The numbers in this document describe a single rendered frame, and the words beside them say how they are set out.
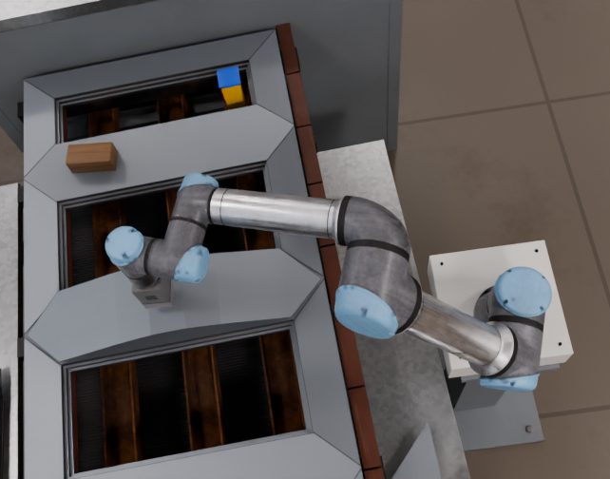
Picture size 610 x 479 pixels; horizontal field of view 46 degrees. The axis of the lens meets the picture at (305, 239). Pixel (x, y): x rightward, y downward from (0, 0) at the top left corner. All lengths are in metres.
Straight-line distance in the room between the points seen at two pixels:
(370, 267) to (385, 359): 0.61
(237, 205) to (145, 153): 0.63
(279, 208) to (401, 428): 0.69
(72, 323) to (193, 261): 0.50
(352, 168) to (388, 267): 0.82
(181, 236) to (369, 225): 0.37
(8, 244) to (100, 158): 0.37
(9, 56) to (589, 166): 2.05
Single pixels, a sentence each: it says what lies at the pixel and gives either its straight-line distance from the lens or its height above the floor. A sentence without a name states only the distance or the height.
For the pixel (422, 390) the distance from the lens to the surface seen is 1.82.
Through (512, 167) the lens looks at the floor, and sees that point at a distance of 2.88.
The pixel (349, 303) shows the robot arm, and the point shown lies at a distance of 1.25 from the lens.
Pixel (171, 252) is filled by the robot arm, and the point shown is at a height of 1.21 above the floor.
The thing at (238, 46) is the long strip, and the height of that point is 0.85.
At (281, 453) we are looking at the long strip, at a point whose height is 0.85.
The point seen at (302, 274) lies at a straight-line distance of 1.73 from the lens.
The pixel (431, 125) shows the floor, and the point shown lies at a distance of 2.94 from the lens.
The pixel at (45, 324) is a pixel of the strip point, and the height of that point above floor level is 0.86.
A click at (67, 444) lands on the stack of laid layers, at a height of 0.84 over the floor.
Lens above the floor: 2.46
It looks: 65 degrees down
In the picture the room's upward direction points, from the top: 13 degrees counter-clockwise
